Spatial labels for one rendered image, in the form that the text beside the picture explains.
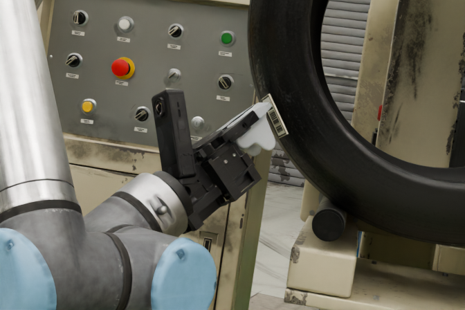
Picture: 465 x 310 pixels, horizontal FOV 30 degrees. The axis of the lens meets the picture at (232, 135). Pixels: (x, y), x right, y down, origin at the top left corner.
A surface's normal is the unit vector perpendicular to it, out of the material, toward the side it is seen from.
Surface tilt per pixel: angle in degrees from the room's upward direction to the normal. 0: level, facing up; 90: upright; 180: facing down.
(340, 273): 90
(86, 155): 90
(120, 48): 90
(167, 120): 99
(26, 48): 54
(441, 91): 90
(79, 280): 76
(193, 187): 70
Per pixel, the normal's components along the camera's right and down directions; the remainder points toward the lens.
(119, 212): 0.03, -0.71
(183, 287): 0.73, 0.09
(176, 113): 0.53, -0.19
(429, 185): -0.19, 0.21
